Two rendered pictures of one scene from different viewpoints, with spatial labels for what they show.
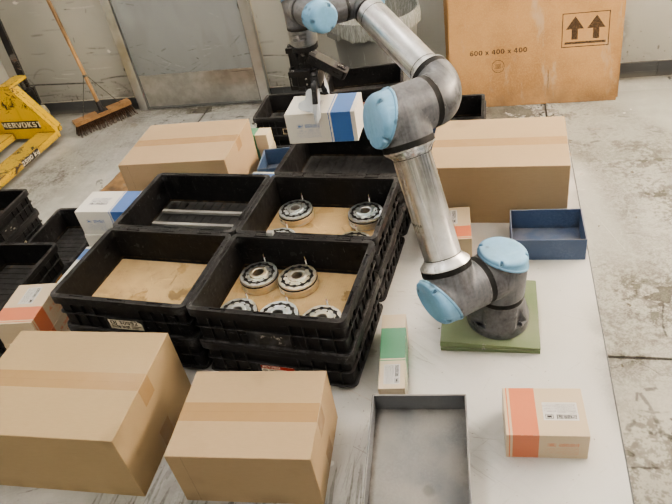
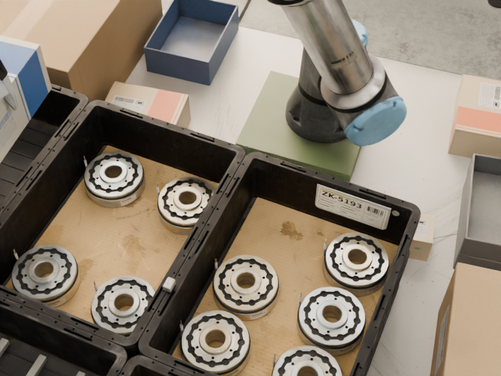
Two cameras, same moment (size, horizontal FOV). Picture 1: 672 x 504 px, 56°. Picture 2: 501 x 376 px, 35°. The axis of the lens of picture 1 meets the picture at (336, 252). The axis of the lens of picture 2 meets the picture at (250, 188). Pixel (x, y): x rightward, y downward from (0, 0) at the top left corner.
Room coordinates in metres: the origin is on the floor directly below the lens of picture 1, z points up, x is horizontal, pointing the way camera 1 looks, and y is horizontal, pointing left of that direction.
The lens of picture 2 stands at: (1.26, 0.75, 1.92)
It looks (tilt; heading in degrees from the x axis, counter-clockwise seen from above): 52 degrees down; 270
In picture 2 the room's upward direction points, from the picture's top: straight up
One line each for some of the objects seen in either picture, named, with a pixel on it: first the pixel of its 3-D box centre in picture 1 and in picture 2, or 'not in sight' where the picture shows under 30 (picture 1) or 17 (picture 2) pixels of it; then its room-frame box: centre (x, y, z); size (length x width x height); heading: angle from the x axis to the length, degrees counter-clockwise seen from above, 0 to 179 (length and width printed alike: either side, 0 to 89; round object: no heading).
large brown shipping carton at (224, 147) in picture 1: (193, 165); not in sight; (2.12, 0.46, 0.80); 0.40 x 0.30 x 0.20; 74
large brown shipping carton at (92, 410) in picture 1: (79, 407); not in sight; (1.03, 0.66, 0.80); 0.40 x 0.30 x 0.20; 73
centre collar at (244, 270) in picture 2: (296, 275); (245, 280); (1.28, 0.11, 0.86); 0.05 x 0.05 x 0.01
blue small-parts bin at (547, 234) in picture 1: (546, 233); (192, 37); (1.40, -0.60, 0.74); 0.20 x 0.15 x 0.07; 72
